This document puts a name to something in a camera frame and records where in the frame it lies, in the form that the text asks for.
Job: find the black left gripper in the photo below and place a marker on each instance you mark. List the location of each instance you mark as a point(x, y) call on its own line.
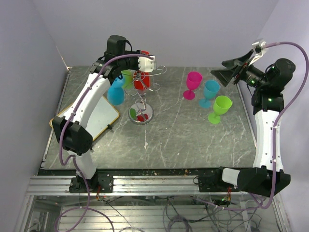
point(133, 52)

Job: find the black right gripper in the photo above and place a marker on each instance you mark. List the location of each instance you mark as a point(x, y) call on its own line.
point(225, 76)

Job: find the light green wine glass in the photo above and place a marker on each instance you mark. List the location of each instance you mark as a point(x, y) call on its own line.
point(128, 79)

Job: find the red plastic wine glass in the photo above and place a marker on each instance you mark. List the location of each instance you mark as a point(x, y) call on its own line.
point(141, 80)

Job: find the teal plastic wine glass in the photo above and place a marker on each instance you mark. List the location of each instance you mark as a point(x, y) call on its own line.
point(210, 90)

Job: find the blue plastic wine glass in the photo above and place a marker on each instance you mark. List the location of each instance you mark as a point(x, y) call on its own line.
point(115, 93)

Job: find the green plastic wine glass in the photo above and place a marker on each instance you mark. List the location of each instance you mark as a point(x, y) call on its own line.
point(221, 105)

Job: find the pink plastic wine glass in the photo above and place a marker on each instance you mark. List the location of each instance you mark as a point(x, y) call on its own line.
point(193, 81)

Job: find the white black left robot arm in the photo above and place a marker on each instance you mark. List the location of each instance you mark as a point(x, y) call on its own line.
point(116, 45)

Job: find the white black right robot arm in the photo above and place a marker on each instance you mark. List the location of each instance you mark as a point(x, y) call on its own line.
point(278, 75)

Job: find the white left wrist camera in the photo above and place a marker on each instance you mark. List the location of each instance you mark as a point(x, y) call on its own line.
point(147, 64)

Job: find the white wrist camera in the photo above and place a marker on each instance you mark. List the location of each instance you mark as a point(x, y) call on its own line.
point(147, 64)
point(259, 49)

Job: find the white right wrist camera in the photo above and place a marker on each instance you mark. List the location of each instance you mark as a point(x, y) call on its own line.
point(259, 49)

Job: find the white board yellow frame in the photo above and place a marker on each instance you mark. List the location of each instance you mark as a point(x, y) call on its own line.
point(104, 114)

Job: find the aluminium rail frame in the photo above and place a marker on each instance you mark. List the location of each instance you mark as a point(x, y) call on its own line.
point(137, 182)

